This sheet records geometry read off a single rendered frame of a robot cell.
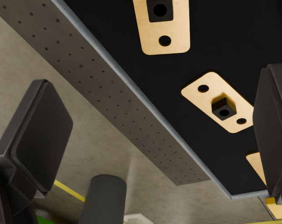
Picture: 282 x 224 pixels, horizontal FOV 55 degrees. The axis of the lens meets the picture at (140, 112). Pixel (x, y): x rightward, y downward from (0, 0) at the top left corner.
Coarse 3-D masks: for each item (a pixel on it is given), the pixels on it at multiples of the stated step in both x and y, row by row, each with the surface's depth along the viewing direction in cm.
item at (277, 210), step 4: (268, 200) 41; (272, 200) 41; (268, 204) 41; (272, 204) 40; (272, 208) 41; (276, 208) 41; (280, 208) 41; (272, 212) 43; (276, 212) 42; (280, 212) 42; (276, 216) 43; (280, 216) 43
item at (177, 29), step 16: (144, 0) 19; (160, 0) 18; (176, 0) 18; (144, 16) 20; (160, 16) 18; (176, 16) 19; (144, 32) 20; (160, 32) 20; (176, 32) 20; (144, 48) 22; (160, 48) 21; (176, 48) 21
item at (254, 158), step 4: (252, 152) 31; (256, 152) 31; (248, 156) 31; (252, 156) 31; (256, 156) 31; (248, 160) 32; (252, 160) 32; (256, 160) 32; (260, 160) 32; (252, 164) 32; (256, 164) 32; (260, 164) 32; (256, 168) 33; (260, 168) 33; (260, 172) 34; (260, 176) 34; (264, 176) 34; (264, 180) 35
